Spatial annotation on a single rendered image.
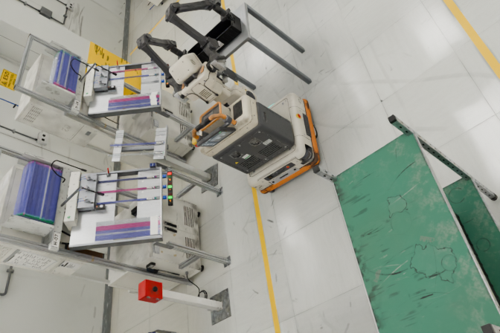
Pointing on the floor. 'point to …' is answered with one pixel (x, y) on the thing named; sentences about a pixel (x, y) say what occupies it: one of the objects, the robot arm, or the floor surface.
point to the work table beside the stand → (260, 43)
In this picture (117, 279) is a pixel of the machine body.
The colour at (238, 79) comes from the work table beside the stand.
